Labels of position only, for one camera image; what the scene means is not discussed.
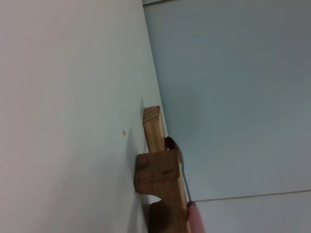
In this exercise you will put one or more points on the dark notched wooden block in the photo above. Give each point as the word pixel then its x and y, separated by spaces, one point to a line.
pixel 158 170

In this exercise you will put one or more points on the light stained wooden block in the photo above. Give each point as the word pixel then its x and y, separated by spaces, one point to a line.
pixel 154 131

